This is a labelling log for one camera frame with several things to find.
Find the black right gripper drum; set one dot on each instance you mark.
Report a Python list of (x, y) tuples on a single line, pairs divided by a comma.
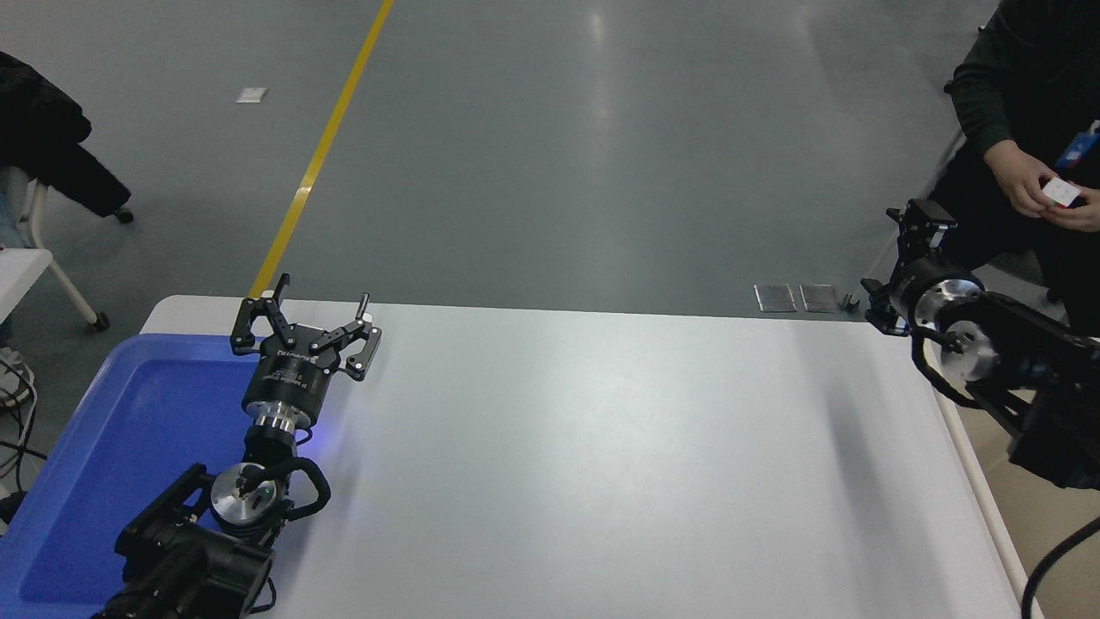
[(911, 288)]

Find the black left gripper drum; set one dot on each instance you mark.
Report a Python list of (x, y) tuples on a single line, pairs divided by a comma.
[(288, 383)]

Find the colourful puzzle cube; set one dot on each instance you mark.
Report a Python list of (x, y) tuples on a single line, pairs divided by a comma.
[(1062, 192)]

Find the person's right forearm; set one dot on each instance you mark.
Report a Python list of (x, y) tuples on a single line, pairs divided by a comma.
[(980, 103)]

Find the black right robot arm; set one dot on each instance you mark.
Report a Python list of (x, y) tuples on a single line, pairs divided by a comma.
[(1048, 378)]

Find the person's right hand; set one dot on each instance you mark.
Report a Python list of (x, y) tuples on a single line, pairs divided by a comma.
[(1018, 176)]

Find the person's left hand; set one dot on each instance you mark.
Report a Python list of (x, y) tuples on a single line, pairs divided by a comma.
[(1084, 215)]

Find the metal floor plate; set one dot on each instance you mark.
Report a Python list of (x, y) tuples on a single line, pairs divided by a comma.
[(820, 297), (775, 297)]

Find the blue plastic tray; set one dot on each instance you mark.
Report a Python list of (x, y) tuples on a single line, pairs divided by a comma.
[(129, 447)]

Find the white framed chair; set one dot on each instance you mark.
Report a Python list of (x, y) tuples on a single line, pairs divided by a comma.
[(64, 288)]

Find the yellow floor tape line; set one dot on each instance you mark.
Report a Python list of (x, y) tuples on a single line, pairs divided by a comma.
[(322, 146)]

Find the person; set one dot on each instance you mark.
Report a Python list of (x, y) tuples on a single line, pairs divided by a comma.
[(1031, 52)]

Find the white paper scrap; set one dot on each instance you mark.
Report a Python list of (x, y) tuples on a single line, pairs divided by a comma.
[(252, 94)]

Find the large pale bin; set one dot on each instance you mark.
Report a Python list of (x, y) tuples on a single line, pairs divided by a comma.
[(997, 516)]

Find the black jacket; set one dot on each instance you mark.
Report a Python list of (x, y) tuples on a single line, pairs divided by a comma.
[(43, 137)]

